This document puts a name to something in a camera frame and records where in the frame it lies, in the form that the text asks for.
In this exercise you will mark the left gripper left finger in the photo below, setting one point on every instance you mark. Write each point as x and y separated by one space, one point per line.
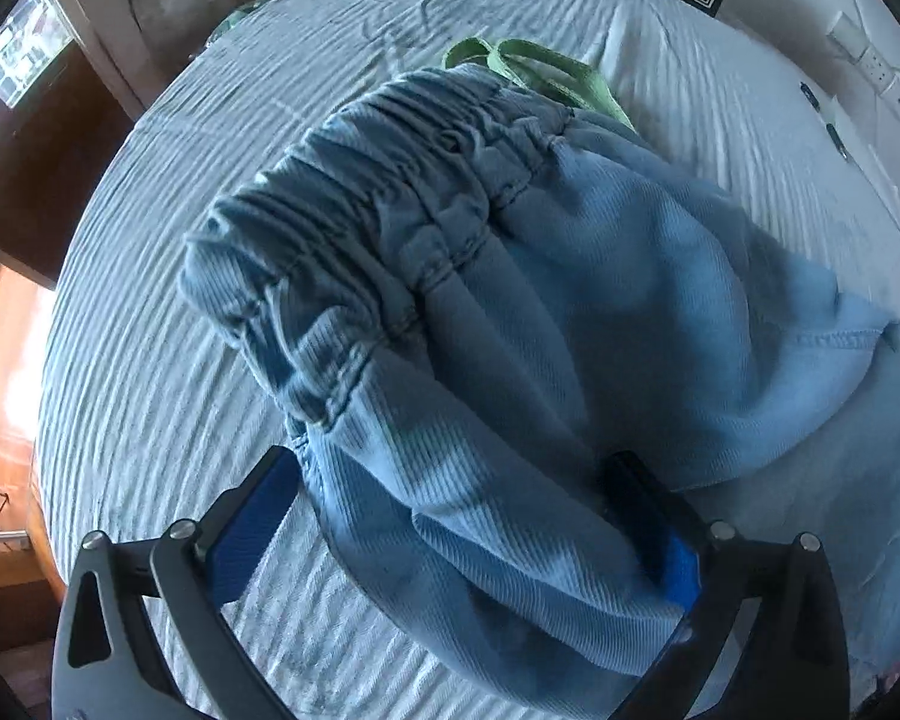
107 662

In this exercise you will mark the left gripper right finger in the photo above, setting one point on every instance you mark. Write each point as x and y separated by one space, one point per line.
793 663

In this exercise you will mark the light blue corduroy pants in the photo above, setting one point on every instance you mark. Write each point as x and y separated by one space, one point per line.
464 298

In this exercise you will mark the white striped bed sheet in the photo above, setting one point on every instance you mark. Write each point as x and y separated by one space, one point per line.
148 413

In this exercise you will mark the black pen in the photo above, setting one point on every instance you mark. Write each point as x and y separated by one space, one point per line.
822 108

